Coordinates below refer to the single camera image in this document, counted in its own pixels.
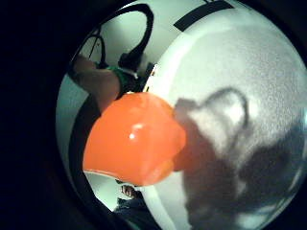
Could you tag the orange plastic bowl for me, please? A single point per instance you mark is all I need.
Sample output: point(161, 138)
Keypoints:
point(134, 140)

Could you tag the black strip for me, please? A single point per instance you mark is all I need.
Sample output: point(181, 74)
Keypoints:
point(203, 13)

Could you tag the the person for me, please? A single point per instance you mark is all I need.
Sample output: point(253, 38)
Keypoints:
point(134, 207)

